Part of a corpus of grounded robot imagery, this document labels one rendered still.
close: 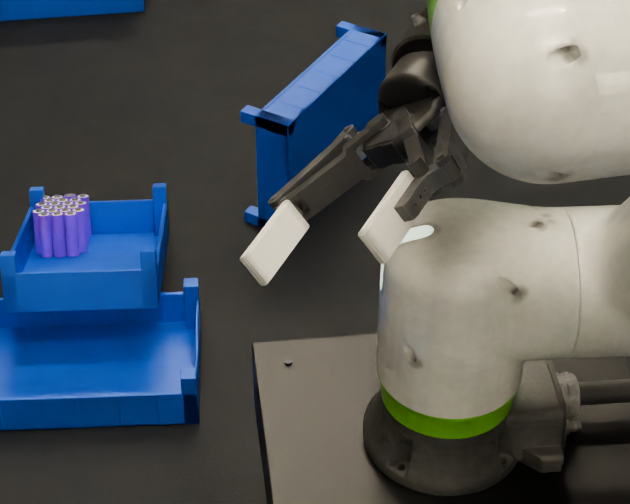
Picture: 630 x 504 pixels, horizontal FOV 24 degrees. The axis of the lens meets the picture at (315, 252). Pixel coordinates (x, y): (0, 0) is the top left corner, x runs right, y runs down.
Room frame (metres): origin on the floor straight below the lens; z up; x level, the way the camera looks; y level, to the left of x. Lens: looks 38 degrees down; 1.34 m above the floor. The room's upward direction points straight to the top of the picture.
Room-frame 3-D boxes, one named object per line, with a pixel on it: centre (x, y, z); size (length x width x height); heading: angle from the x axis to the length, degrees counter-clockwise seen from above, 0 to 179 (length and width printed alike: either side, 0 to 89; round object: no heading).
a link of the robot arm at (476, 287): (0.96, -0.13, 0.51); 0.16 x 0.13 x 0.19; 93
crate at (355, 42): (1.87, 0.00, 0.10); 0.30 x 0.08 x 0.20; 150
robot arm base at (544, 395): (0.96, -0.17, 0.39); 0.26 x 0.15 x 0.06; 96
